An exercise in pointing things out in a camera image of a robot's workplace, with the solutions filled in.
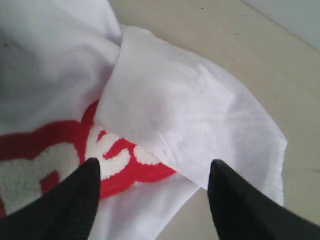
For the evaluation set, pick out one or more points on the white t-shirt red lettering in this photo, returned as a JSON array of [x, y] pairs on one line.
[[76, 85]]

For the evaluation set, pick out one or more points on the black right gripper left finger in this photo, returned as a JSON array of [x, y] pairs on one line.
[[67, 212]]

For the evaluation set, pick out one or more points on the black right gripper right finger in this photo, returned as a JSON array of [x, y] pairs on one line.
[[241, 212]]

